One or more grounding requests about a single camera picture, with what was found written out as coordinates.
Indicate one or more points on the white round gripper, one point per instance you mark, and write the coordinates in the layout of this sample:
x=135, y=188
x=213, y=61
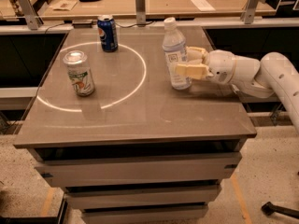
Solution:
x=220, y=66

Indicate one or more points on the blue plastic water bottle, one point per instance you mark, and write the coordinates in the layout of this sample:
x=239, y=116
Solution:
x=174, y=46

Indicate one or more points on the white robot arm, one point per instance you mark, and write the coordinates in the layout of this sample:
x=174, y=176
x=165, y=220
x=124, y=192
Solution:
x=273, y=74

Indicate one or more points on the white paper sheet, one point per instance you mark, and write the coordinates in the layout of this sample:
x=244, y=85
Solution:
x=203, y=5

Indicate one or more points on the blue Pepsi can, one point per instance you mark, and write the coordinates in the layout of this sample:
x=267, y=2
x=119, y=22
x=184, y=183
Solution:
x=107, y=33

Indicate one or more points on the grey drawer cabinet table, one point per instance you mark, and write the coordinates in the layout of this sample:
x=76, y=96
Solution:
x=136, y=150

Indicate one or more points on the green white soda can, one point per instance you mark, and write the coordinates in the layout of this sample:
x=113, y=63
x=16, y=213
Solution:
x=79, y=72

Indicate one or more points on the small paper card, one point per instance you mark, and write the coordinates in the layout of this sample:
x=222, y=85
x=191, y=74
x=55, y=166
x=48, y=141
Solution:
x=64, y=5

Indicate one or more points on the black chair leg base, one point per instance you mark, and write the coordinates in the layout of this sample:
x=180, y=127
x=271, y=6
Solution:
x=269, y=209

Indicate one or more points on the middle metal bracket post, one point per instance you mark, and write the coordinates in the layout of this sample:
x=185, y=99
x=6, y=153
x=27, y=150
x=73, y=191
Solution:
x=140, y=8

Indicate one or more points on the left metal bracket post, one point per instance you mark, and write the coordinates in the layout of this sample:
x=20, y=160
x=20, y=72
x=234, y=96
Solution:
x=32, y=19

